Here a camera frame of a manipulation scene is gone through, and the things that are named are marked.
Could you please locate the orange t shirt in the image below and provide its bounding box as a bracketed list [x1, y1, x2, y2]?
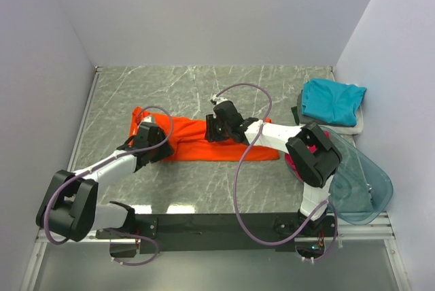
[130, 107, 280, 162]

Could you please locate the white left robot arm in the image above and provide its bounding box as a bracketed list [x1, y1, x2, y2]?
[36, 120, 173, 245]

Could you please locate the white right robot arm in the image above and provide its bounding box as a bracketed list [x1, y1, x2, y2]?
[205, 97, 343, 236]

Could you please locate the dark green folded t shirt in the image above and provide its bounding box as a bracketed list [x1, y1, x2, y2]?
[291, 106, 300, 125]

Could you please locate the grey folded t shirt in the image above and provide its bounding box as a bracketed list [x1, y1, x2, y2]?
[296, 92, 305, 121]

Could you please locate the magenta t shirt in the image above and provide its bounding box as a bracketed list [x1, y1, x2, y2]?
[284, 145, 317, 180]

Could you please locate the teal folded t shirt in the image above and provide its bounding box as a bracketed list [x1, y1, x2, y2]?
[301, 78, 367, 126]

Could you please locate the white folded t shirt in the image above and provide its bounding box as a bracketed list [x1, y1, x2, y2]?
[298, 109, 364, 135]

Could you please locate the teal grey t shirt in bin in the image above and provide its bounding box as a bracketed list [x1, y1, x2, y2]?
[330, 167, 373, 214]

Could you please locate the blue transparent plastic bin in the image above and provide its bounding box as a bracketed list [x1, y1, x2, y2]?
[322, 127, 394, 225]

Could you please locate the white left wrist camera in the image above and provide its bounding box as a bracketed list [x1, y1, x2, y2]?
[141, 115, 156, 124]

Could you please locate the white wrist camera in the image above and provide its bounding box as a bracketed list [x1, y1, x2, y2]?
[141, 115, 156, 124]
[210, 95, 228, 105]

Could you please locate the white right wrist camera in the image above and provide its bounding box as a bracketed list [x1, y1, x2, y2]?
[210, 95, 228, 105]

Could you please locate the aluminium frame rail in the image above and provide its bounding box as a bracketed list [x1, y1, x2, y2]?
[66, 66, 102, 172]

